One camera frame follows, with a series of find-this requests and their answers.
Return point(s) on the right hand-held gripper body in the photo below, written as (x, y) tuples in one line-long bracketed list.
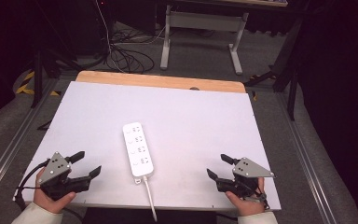
[(250, 169)]

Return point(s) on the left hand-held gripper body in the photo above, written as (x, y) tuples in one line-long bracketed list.
[(54, 166)]

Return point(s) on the white power strip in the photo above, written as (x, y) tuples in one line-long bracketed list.
[(138, 152)]

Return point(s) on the person's left hand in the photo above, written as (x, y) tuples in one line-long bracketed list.
[(48, 202)]

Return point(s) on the person's right hand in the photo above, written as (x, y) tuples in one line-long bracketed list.
[(248, 206)]

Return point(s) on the white cover board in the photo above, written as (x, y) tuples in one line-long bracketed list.
[(183, 124)]

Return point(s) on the yellow black floor tape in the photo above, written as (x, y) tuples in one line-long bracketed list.
[(24, 87)]

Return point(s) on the black metal stand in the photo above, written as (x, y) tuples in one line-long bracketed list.
[(292, 77), (38, 77)]

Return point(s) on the wooden table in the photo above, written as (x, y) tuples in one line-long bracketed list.
[(155, 81)]

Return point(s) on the aluminium floor rail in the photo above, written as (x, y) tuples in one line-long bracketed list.
[(304, 158), (15, 140)]

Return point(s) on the grey metal desk frame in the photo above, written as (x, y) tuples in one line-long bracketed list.
[(205, 20)]

